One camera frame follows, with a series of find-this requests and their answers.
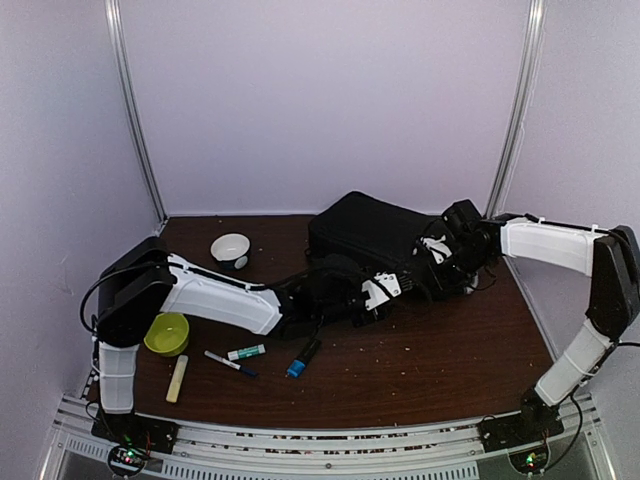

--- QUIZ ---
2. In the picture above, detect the right aluminium corner post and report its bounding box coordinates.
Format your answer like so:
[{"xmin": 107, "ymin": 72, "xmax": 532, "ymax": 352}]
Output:
[{"xmin": 485, "ymin": 0, "xmax": 546, "ymax": 217}]

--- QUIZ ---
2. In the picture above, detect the white black ceramic bowl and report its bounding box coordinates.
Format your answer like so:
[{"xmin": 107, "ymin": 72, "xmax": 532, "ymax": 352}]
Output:
[{"xmin": 210, "ymin": 233, "xmax": 251, "ymax": 271}]

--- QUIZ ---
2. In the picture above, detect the aluminium corner post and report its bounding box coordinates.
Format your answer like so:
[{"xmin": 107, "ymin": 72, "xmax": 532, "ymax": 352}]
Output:
[
  {"xmin": 104, "ymin": 0, "xmax": 169, "ymax": 229},
  {"xmin": 485, "ymin": 0, "xmax": 546, "ymax": 217}
]

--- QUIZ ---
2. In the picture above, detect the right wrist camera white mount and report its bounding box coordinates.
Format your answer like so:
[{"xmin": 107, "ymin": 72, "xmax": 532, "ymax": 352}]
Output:
[{"xmin": 419, "ymin": 234, "xmax": 453, "ymax": 264}]

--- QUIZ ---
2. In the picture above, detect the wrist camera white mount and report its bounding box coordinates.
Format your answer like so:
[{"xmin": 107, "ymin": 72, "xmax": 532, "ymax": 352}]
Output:
[
  {"xmin": 419, "ymin": 234, "xmax": 453, "ymax": 264},
  {"xmin": 361, "ymin": 272, "xmax": 407, "ymax": 311}
]

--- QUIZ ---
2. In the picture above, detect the aluminium front rail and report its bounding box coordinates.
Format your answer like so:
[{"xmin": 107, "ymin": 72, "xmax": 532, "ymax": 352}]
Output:
[{"xmin": 39, "ymin": 394, "xmax": 616, "ymax": 480}]

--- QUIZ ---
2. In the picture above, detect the green white glue stick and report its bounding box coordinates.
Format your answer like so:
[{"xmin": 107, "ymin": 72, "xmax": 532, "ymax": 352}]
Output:
[{"xmin": 227, "ymin": 344, "xmax": 266, "ymax": 361}]

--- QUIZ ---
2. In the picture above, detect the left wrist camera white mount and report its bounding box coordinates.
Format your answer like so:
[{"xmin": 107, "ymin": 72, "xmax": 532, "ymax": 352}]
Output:
[{"xmin": 361, "ymin": 272, "xmax": 407, "ymax": 311}]

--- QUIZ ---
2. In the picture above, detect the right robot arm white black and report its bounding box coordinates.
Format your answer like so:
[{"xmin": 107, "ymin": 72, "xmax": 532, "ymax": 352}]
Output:
[{"xmin": 418, "ymin": 200, "xmax": 639, "ymax": 442}]

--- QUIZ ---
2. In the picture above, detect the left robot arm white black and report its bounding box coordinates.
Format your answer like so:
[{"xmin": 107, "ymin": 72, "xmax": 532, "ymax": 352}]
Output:
[{"xmin": 79, "ymin": 236, "xmax": 401, "ymax": 444}]

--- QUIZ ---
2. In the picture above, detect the left aluminium corner post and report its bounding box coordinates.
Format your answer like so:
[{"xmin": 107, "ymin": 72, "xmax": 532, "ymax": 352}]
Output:
[{"xmin": 104, "ymin": 0, "xmax": 169, "ymax": 229}]

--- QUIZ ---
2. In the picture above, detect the white blue pen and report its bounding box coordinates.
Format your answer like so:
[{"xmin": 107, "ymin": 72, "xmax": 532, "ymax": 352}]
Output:
[{"xmin": 203, "ymin": 350, "xmax": 258, "ymax": 378}]

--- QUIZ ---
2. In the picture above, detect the yellow highlighter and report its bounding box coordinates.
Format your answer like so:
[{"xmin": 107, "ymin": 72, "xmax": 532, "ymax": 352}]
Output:
[{"xmin": 165, "ymin": 355, "xmax": 189, "ymax": 403}]

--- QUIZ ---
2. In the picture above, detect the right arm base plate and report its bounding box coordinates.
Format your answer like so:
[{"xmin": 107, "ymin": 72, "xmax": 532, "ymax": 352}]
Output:
[{"xmin": 477, "ymin": 413, "xmax": 564, "ymax": 453}]

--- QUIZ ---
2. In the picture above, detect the blue black highlighter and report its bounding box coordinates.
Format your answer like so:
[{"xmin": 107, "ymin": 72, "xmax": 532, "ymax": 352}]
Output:
[{"xmin": 287, "ymin": 338, "xmax": 322, "ymax": 378}]

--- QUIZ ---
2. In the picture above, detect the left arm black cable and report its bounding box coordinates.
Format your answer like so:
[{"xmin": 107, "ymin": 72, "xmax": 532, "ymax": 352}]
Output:
[{"xmin": 79, "ymin": 262, "xmax": 331, "ymax": 351}]

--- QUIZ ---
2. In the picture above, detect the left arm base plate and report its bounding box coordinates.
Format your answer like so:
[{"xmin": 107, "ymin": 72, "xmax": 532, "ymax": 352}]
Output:
[{"xmin": 91, "ymin": 414, "xmax": 179, "ymax": 454}]

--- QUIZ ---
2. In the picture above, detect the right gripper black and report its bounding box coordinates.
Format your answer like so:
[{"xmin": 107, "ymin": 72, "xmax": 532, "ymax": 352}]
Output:
[{"xmin": 420, "ymin": 243, "xmax": 493, "ymax": 296}]

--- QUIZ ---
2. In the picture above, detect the green plastic bowl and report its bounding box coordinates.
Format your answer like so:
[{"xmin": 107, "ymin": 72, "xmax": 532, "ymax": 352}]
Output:
[{"xmin": 144, "ymin": 313, "xmax": 190, "ymax": 357}]

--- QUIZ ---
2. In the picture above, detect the black student bag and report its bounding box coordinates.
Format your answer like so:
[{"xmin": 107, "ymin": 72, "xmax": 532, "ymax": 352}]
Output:
[{"xmin": 307, "ymin": 191, "xmax": 460, "ymax": 301}]

